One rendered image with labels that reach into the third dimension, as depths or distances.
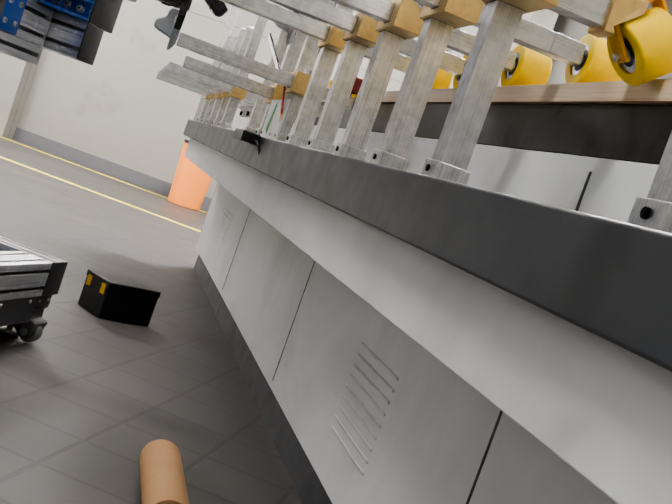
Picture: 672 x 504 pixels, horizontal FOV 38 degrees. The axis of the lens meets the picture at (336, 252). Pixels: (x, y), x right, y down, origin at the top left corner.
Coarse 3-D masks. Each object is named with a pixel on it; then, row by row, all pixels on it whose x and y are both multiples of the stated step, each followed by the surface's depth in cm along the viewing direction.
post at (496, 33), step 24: (480, 24) 117; (504, 24) 115; (480, 48) 115; (504, 48) 115; (480, 72) 115; (456, 96) 117; (480, 96) 115; (456, 120) 115; (480, 120) 116; (456, 144) 116
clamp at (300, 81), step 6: (294, 72) 232; (300, 72) 228; (294, 78) 230; (300, 78) 228; (306, 78) 229; (294, 84) 228; (300, 84) 228; (306, 84) 229; (288, 90) 232; (294, 90) 228; (300, 90) 229; (300, 96) 235
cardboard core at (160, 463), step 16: (144, 448) 188; (160, 448) 185; (176, 448) 189; (144, 464) 181; (160, 464) 176; (176, 464) 179; (144, 480) 174; (160, 480) 169; (176, 480) 170; (144, 496) 167; (160, 496) 162; (176, 496) 163
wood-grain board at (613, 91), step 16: (656, 80) 116; (384, 96) 234; (432, 96) 198; (448, 96) 188; (496, 96) 164; (512, 96) 158; (528, 96) 151; (544, 96) 146; (560, 96) 140; (576, 96) 135; (592, 96) 131; (608, 96) 127; (624, 96) 123; (640, 96) 119; (656, 96) 115
